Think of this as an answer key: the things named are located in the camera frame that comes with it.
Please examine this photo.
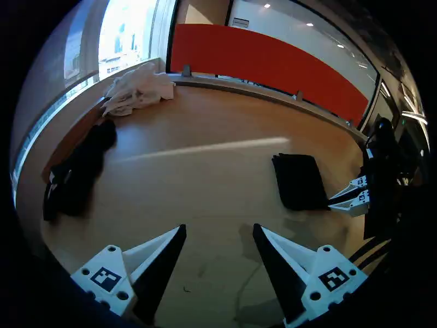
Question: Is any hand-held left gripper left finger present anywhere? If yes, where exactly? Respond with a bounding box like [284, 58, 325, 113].
[69, 224, 187, 325]

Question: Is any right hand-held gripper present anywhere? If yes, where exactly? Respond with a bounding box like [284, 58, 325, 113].
[327, 117, 422, 241]

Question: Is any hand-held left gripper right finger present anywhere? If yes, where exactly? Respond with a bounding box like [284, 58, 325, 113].
[252, 224, 369, 327]

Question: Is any black towel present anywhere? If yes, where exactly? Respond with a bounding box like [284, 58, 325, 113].
[271, 154, 331, 212]

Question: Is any heap of black towels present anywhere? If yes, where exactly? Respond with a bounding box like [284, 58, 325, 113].
[42, 120, 118, 222]

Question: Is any red desk screen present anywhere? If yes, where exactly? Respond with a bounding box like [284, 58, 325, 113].
[170, 24, 371, 138]

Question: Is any heap of white towels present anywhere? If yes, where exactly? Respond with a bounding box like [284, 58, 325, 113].
[101, 62, 175, 118]

